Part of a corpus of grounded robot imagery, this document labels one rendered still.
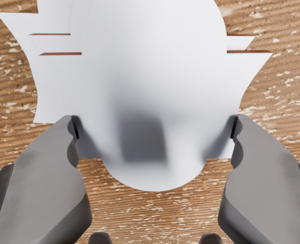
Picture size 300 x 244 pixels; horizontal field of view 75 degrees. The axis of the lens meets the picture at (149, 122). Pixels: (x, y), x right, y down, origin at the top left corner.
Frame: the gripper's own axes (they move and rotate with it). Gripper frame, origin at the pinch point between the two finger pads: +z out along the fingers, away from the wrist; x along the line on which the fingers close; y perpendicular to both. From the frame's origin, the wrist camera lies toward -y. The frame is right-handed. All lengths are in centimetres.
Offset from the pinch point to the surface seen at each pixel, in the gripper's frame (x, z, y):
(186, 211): 3.6, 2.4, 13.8
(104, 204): -5.4, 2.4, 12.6
